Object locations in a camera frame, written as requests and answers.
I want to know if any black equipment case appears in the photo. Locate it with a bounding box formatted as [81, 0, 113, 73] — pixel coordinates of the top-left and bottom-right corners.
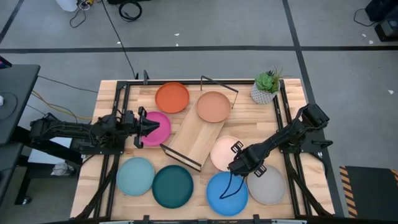
[365, 0, 398, 43]

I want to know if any succulent in white patterned pot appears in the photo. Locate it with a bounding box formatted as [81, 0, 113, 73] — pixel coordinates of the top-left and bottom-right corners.
[250, 65, 292, 105]

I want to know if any magenta plate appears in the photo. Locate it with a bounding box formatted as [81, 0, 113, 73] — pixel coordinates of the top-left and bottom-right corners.
[139, 111, 172, 147]

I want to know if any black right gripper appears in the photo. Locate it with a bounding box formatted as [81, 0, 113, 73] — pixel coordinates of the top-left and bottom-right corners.
[227, 140, 269, 179]

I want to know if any pale pink plate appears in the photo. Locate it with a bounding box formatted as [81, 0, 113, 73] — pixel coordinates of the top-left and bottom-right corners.
[210, 135, 246, 172]

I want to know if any coiled black floor cable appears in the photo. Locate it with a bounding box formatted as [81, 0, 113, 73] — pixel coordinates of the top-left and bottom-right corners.
[118, 1, 143, 22]

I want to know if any light teal plate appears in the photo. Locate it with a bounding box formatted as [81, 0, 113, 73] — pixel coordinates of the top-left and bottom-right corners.
[116, 156, 155, 197]

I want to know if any white crumpled bag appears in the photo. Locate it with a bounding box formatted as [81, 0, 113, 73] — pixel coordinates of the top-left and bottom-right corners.
[51, 161, 76, 177]

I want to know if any orange plate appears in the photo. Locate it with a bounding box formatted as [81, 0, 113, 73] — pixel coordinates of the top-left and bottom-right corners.
[154, 82, 190, 114]

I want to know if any white container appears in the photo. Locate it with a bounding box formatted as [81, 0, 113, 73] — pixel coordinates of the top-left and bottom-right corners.
[55, 0, 78, 12]

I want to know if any dark teal plate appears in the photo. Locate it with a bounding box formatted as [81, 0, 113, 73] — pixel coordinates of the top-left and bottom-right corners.
[151, 164, 194, 209]

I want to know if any yellow cable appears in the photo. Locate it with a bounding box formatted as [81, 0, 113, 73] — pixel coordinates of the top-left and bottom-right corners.
[30, 90, 94, 121]

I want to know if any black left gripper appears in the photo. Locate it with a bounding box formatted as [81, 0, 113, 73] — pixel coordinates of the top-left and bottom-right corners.
[117, 106, 161, 149]

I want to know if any salmon plate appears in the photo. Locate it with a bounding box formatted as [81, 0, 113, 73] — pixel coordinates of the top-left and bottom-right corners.
[195, 91, 231, 123]

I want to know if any thin black cable loop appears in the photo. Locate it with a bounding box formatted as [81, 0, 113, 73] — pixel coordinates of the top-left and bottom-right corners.
[219, 172, 246, 200]

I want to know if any looped black floor cable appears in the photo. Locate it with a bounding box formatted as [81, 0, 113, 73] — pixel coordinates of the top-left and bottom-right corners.
[69, 6, 88, 29]

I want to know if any grey plate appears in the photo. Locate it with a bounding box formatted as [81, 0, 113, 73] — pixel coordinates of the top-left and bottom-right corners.
[247, 164, 287, 205]

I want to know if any long black floor cable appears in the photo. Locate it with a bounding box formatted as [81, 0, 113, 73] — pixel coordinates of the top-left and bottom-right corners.
[101, 0, 137, 79]

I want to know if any black metal rig frame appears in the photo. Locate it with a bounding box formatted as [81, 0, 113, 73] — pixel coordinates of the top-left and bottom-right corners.
[71, 70, 335, 224]

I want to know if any blue plate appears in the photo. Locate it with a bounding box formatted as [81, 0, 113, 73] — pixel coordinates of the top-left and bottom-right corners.
[206, 170, 249, 217]

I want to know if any black desk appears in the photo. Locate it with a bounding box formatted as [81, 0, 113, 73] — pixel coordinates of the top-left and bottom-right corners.
[0, 64, 41, 146]

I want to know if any wooden shelf black metal frame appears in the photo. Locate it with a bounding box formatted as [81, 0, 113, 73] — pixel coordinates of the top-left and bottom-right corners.
[159, 75, 239, 173]

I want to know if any black yellow hazard striped mat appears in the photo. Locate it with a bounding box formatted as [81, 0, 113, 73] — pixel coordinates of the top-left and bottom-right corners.
[338, 166, 398, 218]

